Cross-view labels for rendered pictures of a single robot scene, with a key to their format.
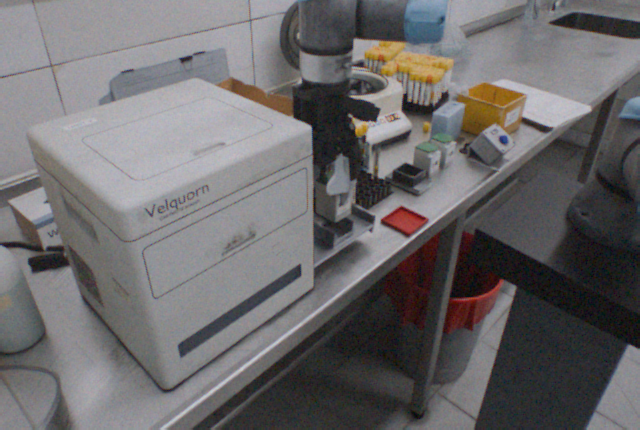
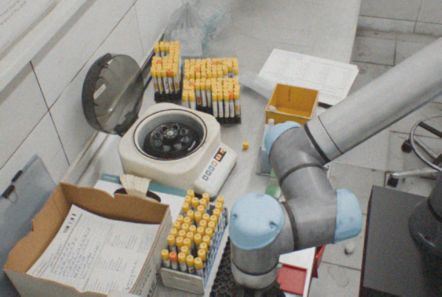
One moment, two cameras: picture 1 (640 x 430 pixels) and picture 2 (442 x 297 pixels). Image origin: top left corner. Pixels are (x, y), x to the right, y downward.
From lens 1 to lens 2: 0.61 m
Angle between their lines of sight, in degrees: 24
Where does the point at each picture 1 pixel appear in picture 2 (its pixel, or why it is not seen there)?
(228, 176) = not seen: outside the picture
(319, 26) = (262, 261)
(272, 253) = not seen: outside the picture
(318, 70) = (260, 282)
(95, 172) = not seen: outside the picture
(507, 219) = (378, 264)
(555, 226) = (410, 254)
